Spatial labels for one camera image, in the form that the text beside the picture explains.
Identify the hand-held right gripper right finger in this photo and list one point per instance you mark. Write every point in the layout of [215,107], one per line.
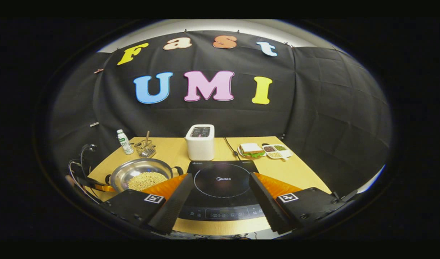
[266,208]

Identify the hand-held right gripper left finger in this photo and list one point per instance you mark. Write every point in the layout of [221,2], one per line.
[175,208]

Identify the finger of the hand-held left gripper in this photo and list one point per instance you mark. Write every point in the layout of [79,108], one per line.
[106,188]

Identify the stainless steel pot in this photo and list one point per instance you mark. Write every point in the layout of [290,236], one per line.
[133,169]

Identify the black induction cooktop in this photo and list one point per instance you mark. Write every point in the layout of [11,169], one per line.
[220,187]

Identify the pile of soybeans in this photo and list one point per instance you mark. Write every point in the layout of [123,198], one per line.
[148,180]

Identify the white milk bottle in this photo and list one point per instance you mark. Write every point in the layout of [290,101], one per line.
[125,144]

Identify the white divided bean dish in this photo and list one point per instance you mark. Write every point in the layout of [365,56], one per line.
[277,153]

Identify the white plate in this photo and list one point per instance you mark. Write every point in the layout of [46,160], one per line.
[241,154]

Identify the sandwich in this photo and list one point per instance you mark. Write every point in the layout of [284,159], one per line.
[251,148]

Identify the white toaster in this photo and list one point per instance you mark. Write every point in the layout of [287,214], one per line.
[200,149]

